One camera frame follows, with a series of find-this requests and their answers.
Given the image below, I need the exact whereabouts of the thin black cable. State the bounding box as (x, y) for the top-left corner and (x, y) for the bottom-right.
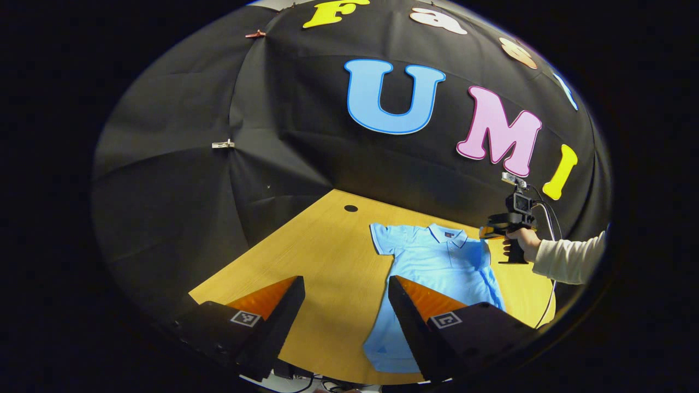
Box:
(527, 184), (564, 329)

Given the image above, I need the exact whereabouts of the black backdrop cloth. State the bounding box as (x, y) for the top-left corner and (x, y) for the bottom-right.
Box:
(92, 0), (612, 328)

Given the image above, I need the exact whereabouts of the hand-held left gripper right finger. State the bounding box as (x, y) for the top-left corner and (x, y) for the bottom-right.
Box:
(388, 275), (538, 383)

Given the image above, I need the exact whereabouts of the light blue T-shirt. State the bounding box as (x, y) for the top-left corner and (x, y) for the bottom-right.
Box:
(363, 223), (506, 374)

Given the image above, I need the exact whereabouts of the dark cable bundle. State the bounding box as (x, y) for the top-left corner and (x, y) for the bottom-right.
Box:
(270, 360), (383, 393)

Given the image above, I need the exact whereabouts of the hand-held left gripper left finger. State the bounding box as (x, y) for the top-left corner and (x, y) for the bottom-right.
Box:
(164, 276), (305, 383)

